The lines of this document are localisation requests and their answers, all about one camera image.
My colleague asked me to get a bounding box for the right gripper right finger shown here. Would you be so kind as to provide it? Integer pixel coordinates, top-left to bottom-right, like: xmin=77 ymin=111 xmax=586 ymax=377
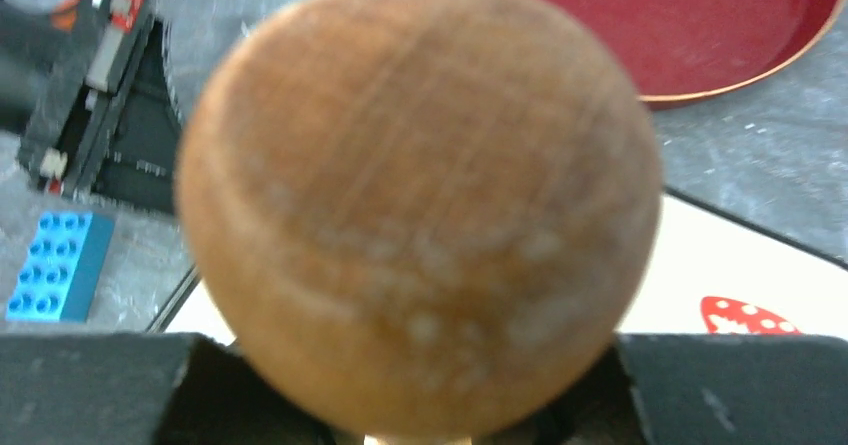
xmin=490 ymin=334 xmax=847 ymax=445

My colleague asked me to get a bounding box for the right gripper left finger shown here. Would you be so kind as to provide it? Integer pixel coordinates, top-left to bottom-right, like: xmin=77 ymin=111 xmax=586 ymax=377
xmin=1 ymin=333 xmax=332 ymax=444

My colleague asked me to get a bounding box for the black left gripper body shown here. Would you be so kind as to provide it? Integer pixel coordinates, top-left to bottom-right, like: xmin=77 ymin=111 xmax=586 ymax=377
xmin=1 ymin=0 xmax=182 ymax=214

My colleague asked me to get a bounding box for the white strawberry print tray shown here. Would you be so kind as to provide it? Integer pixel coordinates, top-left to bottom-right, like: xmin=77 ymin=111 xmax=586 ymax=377
xmin=146 ymin=186 xmax=848 ymax=347

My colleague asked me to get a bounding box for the wooden rolling pin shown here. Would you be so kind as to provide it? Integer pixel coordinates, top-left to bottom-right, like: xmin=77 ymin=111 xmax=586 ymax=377
xmin=175 ymin=0 xmax=663 ymax=439

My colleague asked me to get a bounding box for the blue toy brick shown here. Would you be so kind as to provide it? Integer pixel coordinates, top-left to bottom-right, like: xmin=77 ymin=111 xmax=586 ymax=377
xmin=6 ymin=211 xmax=115 ymax=323

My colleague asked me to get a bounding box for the round red lacquer tray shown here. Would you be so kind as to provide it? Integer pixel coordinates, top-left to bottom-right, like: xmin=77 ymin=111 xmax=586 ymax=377
xmin=548 ymin=0 xmax=846 ymax=109

